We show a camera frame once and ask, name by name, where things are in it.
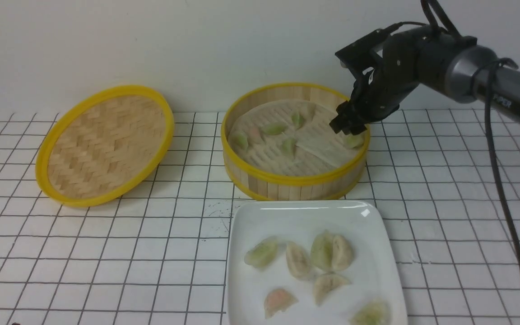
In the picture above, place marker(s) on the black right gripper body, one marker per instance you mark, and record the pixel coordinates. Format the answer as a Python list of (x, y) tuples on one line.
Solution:
[(392, 81)]

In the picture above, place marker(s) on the white square plate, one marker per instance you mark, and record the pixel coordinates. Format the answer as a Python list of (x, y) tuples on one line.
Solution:
[(373, 273)]

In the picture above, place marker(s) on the bamboo steamer lid yellow rim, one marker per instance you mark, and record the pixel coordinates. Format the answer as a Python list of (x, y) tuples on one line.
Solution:
[(105, 146)]

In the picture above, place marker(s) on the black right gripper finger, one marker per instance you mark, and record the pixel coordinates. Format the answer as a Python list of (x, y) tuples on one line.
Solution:
[(354, 127), (343, 122)]

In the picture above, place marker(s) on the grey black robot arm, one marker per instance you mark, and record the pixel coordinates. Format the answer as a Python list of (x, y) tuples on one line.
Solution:
[(460, 69)]

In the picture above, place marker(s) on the green dumpling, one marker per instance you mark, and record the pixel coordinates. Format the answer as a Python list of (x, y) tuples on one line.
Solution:
[(240, 139), (297, 119), (354, 141), (288, 146), (322, 250), (261, 255), (274, 129)]

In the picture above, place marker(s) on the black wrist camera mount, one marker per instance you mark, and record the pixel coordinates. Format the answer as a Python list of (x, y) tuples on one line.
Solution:
[(362, 54)]

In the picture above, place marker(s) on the green dumpling plate corner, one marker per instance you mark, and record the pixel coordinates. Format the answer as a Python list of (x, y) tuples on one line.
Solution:
[(375, 312)]

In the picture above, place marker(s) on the pink dumpling on plate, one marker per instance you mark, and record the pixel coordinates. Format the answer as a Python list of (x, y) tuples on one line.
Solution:
[(278, 300)]

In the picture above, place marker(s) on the green dumpling in steamer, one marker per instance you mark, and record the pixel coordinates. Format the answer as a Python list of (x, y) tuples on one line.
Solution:
[(297, 119), (274, 129), (288, 146), (240, 139)]

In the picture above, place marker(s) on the beige dumpling on plate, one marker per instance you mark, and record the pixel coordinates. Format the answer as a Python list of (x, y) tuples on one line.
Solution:
[(298, 261), (342, 255)]

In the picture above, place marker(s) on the white mesh steamer liner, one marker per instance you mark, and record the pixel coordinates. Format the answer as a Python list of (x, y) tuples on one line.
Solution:
[(318, 150)]

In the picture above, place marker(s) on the bamboo steamer basket yellow rim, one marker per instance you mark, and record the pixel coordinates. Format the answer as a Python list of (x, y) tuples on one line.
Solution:
[(264, 186)]

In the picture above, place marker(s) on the beige dumpling lower plate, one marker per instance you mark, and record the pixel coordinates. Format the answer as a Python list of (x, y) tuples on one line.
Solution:
[(326, 283)]

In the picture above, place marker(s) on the pink dumpling in steamer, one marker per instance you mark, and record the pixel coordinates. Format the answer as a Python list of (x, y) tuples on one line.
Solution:
[(255, 135)]

